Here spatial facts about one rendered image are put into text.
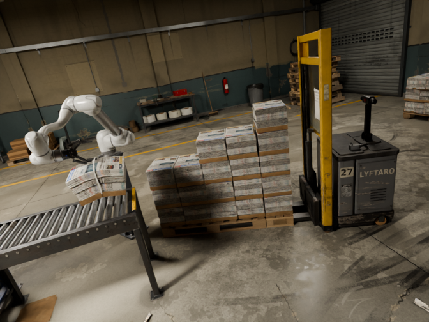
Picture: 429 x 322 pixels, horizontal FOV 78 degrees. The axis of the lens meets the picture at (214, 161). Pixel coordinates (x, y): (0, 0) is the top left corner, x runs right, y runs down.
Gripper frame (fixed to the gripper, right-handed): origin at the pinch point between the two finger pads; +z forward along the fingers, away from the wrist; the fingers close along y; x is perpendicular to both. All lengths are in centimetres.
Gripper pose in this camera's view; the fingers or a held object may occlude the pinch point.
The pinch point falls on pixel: (92, 150)
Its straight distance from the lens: 221.4
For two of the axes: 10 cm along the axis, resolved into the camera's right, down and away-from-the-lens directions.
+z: 9.5, -1.7, 2.5
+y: 0.7, 9.3, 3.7
